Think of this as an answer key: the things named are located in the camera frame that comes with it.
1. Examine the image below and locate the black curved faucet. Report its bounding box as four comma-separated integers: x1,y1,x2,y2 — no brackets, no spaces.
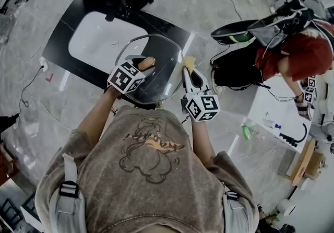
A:
279,123,308,148

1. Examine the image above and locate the person's left forearm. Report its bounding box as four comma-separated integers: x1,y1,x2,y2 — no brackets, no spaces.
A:
78,88,122,138

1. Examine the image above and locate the cardboard box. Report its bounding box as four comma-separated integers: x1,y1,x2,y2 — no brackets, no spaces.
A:
304,149,326,180

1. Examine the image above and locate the yellow sponge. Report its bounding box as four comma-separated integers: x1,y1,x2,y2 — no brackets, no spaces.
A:
182,55,198,74

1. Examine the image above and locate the white round device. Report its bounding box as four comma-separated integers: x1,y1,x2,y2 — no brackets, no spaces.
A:
276,197,297,217

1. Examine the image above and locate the white power strip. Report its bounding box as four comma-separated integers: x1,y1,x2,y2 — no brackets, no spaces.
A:
39,56,50,72

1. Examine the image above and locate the white bottle blue cap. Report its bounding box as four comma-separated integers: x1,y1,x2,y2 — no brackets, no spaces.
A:
263,119,282,130

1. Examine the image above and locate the white sink basin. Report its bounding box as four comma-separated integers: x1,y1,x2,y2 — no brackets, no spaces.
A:
68,11,149,71

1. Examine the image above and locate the round wooden board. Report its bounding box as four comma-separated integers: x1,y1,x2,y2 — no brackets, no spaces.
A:
292,139,316,185

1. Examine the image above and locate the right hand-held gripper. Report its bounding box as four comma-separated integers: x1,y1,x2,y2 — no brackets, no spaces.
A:
180,67,222,123

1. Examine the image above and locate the dark sink cabinet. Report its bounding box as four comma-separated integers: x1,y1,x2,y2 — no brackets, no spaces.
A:
41,0,193,104

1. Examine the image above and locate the person's brown printed t-shirt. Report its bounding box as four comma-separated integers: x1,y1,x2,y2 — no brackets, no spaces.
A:
35,106,260,233

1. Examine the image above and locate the grey backpack strap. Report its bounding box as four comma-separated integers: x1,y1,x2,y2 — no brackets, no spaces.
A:
221,191,253,233
56,153,87,233

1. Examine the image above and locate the white sink cabinet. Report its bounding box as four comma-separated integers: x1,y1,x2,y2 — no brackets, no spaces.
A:
241,77,318,153

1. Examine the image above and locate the green bottle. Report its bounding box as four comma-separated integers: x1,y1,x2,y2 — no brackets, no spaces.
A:
242,125,253,140

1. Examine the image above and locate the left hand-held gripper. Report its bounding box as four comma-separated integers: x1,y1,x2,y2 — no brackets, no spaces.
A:
105,54,158,95

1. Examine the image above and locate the clear glass plate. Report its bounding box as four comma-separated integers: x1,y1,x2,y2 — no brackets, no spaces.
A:
114,33,185,104

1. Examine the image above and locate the person's right forearm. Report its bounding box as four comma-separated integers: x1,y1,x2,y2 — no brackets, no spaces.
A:
192,121,216,165

